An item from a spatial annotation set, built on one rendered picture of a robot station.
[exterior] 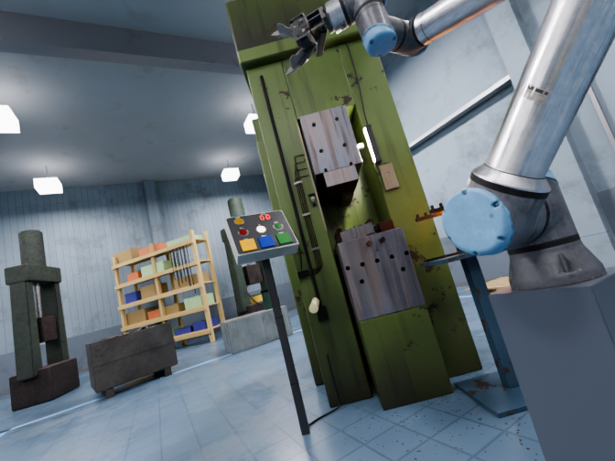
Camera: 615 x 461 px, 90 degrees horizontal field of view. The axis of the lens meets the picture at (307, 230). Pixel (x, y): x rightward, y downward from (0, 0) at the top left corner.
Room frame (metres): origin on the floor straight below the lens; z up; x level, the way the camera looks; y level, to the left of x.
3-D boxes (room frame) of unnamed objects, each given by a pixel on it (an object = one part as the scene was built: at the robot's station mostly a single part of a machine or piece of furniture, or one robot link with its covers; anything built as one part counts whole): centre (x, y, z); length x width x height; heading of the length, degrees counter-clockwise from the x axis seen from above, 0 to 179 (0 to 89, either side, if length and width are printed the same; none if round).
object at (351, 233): (2.02, -0.28, 0.96); 0.42 x 0.20 x 0.09; 179
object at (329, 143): (2.02, -0.33, 1.57); 0.42 x 0.39 x 0.40; 179
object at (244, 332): (5.31, 1.27, 0.48); 1.00 x 0.82 x 0.96; 117
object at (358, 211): (2.34, -0.33, 1.37); 0.41 x 0.10 x 0.91; 89
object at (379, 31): (0.82, -0.35, 1.41); 0.12 x 0.09 x 0.12; 121
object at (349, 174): (2.02, -0.28, 1.32); 0.42 x 0.20 x 0.10; 179
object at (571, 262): (0.79, -0.56, 0.65); 0.19 x 0.19 x 0.10
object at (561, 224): (0.79, -0.55, 0.79); 0.17 x 0.15 x 0.18; 121
